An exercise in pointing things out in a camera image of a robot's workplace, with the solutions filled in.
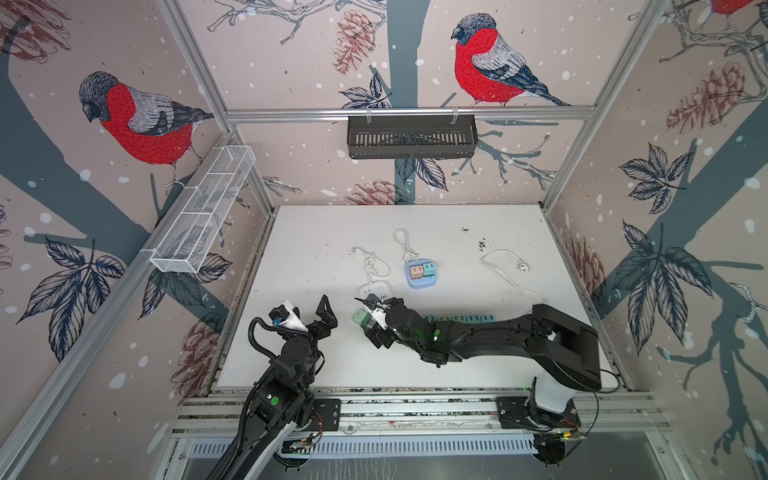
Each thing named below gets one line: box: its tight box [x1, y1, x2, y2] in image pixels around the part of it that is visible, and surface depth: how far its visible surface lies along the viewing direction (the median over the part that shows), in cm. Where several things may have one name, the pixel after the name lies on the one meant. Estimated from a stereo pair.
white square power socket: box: [359, 281, 393, 301], surface depth 97 cm
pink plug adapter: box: [410, 265, 424, 280], surface depth 95 cm
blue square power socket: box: [405, 258, 438, 289], surface depth 98 cm
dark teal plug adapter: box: [423, 262, 436, 277], surface depth 96 cm
